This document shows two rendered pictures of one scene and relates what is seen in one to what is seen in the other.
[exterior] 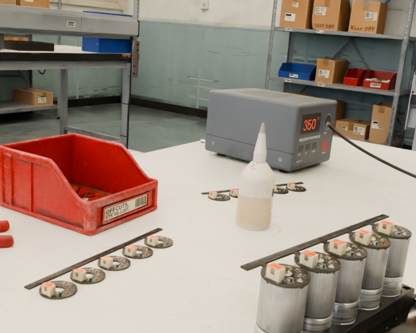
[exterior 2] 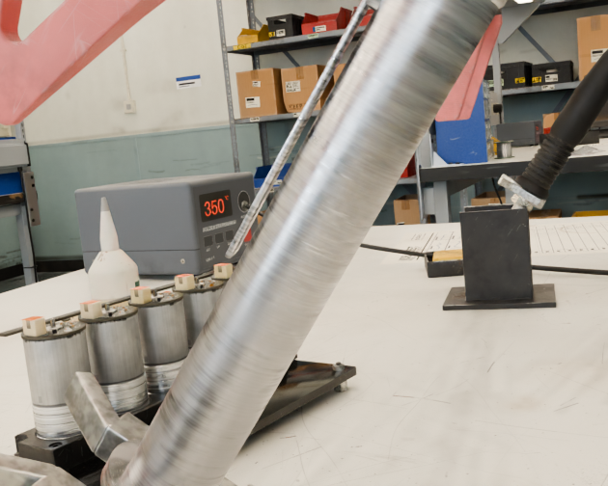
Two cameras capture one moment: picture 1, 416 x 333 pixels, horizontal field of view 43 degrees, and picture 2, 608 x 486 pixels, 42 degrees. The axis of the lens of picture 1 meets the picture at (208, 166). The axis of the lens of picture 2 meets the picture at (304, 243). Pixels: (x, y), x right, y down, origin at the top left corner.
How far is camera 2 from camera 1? 0.13 m
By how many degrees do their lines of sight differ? 11
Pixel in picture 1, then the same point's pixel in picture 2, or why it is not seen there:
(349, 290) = (166, 345)
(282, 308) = (49, 367)
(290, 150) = (192, 246)
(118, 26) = not seen: outside the picture
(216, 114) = (90, 221)
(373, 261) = (201, 309)
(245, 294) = not seen: hidden behind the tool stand
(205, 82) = not seen: hidden behind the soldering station
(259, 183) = (112, 277)
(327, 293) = (122, 347)
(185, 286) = not seen: outside the picture
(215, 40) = (155, 154)
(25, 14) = not seen: outside the picture
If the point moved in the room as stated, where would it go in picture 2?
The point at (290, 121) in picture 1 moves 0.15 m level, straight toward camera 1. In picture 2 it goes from (183, 206) to (157, 224)
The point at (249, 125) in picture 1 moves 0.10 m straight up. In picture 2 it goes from (134, 226) to (122, 123)
